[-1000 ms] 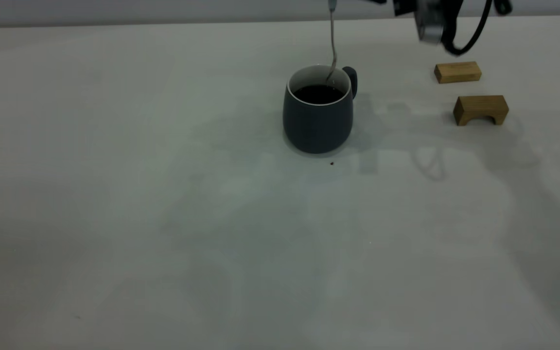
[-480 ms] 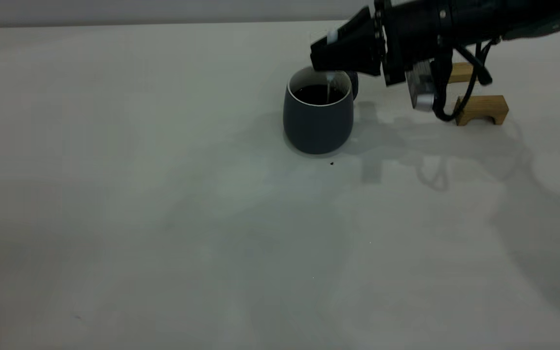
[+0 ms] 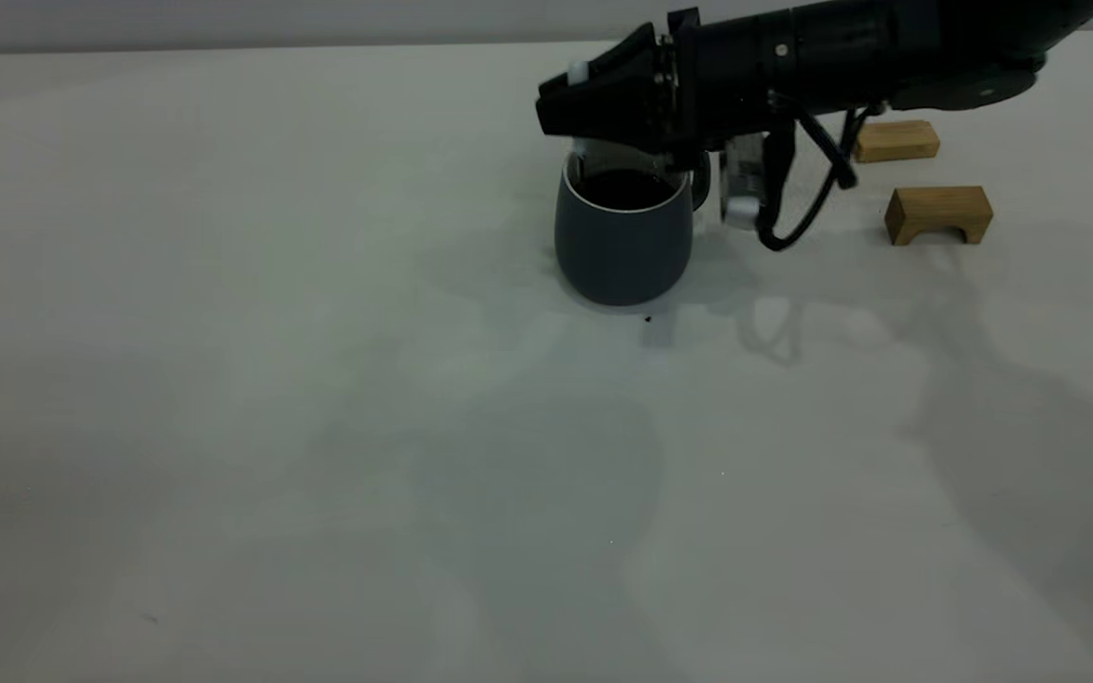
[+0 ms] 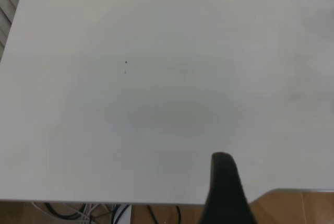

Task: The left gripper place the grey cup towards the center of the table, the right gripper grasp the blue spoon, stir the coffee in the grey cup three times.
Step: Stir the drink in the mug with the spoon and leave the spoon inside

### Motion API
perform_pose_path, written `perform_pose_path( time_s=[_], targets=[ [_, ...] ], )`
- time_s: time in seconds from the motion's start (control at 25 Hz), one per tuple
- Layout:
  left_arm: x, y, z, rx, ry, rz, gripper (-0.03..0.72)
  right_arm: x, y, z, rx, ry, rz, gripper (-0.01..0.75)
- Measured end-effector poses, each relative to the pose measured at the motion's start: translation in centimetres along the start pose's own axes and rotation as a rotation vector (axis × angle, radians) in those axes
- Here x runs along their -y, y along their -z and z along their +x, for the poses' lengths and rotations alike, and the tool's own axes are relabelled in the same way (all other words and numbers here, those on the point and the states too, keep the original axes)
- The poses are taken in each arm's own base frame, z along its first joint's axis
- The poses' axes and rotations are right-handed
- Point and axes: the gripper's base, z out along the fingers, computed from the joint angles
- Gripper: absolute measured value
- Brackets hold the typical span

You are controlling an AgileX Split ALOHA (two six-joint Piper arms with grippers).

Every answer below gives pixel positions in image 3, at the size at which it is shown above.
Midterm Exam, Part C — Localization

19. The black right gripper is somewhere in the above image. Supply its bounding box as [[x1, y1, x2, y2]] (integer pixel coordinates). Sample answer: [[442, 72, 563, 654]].
[[535, 8, 780, 174]]

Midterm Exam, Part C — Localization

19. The dark grey ceramic cup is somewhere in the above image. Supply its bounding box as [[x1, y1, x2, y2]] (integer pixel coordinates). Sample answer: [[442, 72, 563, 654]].
[[554, 138, 712, 307]]

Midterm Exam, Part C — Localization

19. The flat rectangular wooden block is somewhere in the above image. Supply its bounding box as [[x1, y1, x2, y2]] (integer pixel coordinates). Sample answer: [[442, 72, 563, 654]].
[[854, 120, 941, 164]]

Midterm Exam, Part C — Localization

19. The arched wooden block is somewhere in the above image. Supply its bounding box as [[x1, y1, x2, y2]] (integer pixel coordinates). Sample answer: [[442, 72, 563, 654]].
[[884, 186, 994, 247]]

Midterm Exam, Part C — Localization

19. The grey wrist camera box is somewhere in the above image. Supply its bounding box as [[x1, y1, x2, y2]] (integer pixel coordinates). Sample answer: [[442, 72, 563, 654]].
[[718, 131, 768, 231]]

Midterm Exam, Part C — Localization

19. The black camera cable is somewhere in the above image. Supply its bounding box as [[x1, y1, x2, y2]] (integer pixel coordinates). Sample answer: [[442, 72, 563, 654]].
[[757, 93, 881, 253]]

